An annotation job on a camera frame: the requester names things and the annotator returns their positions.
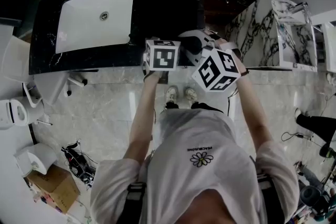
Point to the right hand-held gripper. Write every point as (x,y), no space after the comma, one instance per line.
(215,70)

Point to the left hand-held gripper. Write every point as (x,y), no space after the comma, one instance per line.
(164,57)

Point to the white hair dryer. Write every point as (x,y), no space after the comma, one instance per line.
(193,33)

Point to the person's right forearm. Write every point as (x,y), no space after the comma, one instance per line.
(254,112)

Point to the person's left forearm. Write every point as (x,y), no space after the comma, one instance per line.
(144,118)

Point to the black wristband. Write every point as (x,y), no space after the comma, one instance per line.
(244,72)

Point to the person's right shoe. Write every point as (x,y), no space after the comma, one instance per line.
(191,94)

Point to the person's shoe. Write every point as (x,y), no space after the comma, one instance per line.
(172,94)
(191,94)

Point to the person's left shoe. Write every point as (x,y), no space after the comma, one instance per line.
(172,94)

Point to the person's black shorts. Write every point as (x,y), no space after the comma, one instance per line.
(204,107)

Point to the white veined marble vanity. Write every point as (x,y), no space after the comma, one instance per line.
(262,34)

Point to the white sink basin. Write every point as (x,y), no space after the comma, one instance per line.
(94,21)

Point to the person's white shirt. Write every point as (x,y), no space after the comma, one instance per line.
(189,178)

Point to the white cabinet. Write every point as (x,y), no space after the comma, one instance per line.
(329,47)

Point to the black marble vanity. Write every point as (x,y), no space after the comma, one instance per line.
(44,42)

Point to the white toilet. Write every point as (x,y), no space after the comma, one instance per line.
(18,112)

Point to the black floor equipment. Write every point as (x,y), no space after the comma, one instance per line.
(315,194)

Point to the white paper roll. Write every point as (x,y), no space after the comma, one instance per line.
(36,158)

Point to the small cardboard box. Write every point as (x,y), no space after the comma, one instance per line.
(55,187)

